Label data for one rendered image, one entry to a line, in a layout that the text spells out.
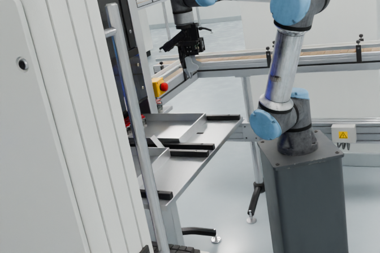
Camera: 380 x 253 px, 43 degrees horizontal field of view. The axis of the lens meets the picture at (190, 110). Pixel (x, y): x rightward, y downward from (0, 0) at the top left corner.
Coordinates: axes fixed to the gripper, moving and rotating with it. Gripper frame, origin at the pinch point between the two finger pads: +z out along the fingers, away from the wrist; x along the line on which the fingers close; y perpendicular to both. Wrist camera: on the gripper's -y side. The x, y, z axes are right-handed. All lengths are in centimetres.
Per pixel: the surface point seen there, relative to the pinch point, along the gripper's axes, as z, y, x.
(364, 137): 63, 55, 83
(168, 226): 72, -25, 2
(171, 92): 21, -34, 47
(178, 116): 19.3, -11.0, 5.9
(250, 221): 108, -9, 65
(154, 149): 18.8, -4.9, -28.2
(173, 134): 21.2, -6.9, -9.0
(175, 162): 21.5, 4.9, -32.6
